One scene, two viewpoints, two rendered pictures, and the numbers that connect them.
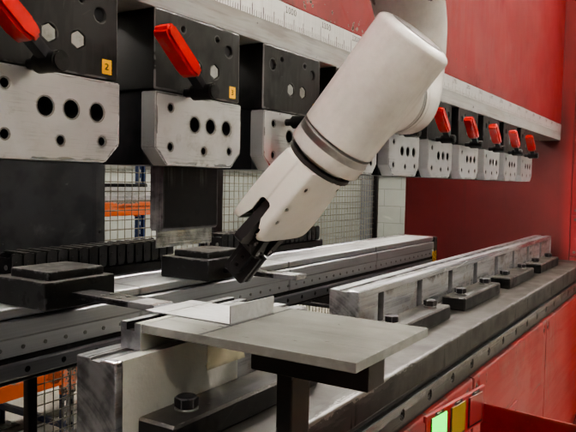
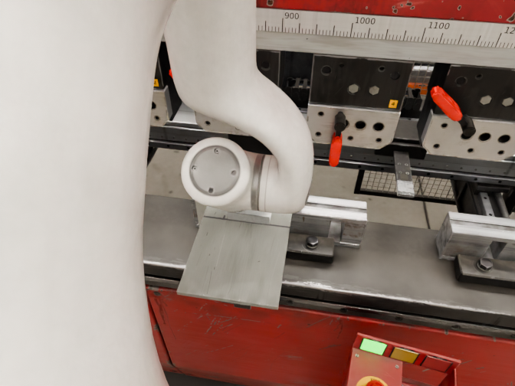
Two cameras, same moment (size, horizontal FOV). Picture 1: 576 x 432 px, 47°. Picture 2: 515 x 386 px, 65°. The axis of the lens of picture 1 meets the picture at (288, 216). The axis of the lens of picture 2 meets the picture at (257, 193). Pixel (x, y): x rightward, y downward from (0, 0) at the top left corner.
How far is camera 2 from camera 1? 0.87 m
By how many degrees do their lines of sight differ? 72
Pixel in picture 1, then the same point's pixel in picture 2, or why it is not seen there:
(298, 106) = (365, 101)
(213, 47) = not seen: hidden behind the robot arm
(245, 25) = (289, 42)
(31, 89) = not seen: hidden behind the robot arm
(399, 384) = (395, 305)
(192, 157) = (227, 129)
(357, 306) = (448, 238)
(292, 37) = (365, 44)
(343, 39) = (478, 35)
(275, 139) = (323, 124)
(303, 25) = (386, 31)
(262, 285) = (466, 165)
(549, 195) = not seen: outside the picture
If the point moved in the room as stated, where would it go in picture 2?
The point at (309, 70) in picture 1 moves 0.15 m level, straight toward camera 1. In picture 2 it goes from (388, 72) to (299, 90)
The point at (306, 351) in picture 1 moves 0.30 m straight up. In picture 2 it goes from (188, 266) to (162, 134)
